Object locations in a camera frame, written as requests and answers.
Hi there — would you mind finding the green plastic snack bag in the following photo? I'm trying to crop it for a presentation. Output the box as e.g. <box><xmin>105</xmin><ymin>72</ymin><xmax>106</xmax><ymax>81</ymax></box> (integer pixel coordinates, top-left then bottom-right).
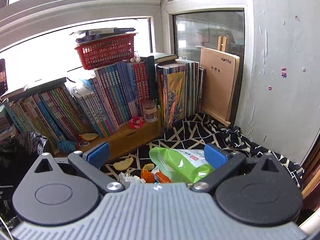
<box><xmin>149</xmin><ymin>147</ymin><xmax>214</xmax><ymax>184</ymax></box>

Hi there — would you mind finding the black garbage bag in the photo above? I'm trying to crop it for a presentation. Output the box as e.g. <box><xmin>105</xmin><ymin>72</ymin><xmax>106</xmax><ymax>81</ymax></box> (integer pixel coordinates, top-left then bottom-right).
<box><xmin>1</xmin><ymin>132</ymin><xmax>53</xmax><ymax>185</ymax></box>

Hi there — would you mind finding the row of leaning green books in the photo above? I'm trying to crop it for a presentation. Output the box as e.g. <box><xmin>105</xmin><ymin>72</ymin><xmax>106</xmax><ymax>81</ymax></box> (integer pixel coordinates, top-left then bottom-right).
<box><xmin>1</xmin><ymin>82</ymin><xmax>95</xmax><ymax>146</ymax></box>

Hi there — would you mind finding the row of blue red books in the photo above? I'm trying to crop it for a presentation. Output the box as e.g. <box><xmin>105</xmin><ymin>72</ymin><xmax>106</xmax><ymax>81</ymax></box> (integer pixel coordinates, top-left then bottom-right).
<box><xmin>71</xmin><ymin>56</ymin><xmax>157</xmax><ymax>134</ymax></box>

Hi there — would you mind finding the row of colourful comic books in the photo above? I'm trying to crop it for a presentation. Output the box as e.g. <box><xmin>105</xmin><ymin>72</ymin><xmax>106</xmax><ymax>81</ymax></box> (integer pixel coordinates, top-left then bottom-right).
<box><xmin>155</xmin><ymin>60</ymin><xmax>205</xmax><ymax>129</ymax></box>

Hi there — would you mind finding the blue yarn ball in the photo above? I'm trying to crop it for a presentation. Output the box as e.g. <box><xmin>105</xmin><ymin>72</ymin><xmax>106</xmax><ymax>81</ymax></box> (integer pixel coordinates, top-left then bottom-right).
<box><xmin>57</xmin><ymin>140</ymin><xmax>76</xmax><ymax>154</ymax></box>

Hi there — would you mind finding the black white patterned cloth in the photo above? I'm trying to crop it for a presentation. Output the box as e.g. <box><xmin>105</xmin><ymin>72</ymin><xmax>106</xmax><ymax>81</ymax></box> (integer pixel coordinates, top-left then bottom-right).
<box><xmin>100</xmin><ymin>113</ymin><xmax>304</xmax><ymax>189</ymax></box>

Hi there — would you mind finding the wooden book shelf box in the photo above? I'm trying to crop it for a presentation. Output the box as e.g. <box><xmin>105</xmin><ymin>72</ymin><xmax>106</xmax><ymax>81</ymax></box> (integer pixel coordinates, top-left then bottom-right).
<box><xmin>53</xmin><ymin>119</ymin><xmax>162</xmax><ymax>164</ymax></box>

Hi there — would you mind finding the red white small toy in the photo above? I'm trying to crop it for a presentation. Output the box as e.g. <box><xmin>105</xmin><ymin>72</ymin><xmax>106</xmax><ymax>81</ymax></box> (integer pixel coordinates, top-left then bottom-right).
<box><xmin>129</xmin><ymin>116</ymin><xmax>144</xmax><ymax>129</ymax></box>

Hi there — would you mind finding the small white lidded jar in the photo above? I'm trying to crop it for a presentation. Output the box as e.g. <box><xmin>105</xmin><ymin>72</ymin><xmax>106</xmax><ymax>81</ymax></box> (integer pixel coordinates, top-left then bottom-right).
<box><xmin>142</xmin><ymin>101</ymin><xmax>158</xmax><ymax>123</ymax></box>

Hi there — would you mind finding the brown kraft sketchbook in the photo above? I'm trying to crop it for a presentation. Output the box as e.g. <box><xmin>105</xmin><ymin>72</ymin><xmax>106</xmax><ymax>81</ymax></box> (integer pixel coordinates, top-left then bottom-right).
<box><xmin>200</xmin><ymin>47</ymin><xmax>240</xmax><ymax>126</ymax></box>

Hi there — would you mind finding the red plastic basket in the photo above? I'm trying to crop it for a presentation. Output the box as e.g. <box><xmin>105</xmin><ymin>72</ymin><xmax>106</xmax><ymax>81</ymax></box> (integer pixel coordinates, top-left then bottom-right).
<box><xmin>75</xmin><ymin>33</ymin><xmax>136</xmax><ymax>70</ymax></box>

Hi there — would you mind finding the smartphone with lit screen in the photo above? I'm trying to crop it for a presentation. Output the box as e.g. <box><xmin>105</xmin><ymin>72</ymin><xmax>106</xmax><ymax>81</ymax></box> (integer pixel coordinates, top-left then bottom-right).
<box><xmin>0</xmin><ymin>59</ymin><xmax>8</xmax><ymax>96</ymax></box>

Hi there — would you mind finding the wooden easel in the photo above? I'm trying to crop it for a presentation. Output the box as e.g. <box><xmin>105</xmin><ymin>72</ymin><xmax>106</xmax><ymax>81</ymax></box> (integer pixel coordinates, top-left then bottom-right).
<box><xmin>217</xmin><ymin>36</ymin><xmax>228</xmax><ymax>52</ymax></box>

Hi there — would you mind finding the blue box in basket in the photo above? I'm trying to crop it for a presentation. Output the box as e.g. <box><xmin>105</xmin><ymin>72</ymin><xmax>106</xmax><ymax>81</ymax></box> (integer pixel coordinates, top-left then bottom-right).
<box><xmin>72</xmin><ymin>28</ymin><xmax>136</xmax><ymax>43</ymax></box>

